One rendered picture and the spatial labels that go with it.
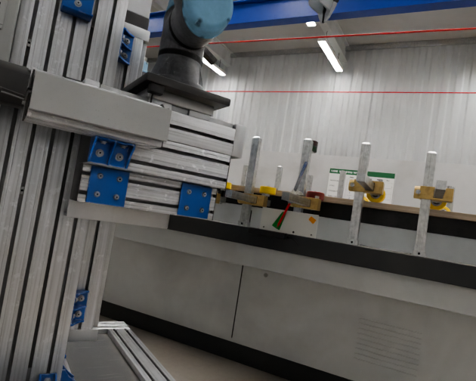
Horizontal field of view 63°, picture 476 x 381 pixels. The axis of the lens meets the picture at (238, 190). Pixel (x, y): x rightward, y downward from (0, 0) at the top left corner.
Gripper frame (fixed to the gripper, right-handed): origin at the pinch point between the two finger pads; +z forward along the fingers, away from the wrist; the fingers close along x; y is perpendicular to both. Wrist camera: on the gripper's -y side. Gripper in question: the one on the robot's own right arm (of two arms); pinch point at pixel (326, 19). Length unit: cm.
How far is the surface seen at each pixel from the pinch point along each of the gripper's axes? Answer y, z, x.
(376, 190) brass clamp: -60, 39, -25
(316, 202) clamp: -48, 47, -45
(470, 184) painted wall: -710, -69, -333
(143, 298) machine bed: -14, 113, -140
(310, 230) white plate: -47, 59, -45
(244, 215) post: -31, 57, -73
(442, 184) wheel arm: -51, 37, 8
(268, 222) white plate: -37, 58, -62
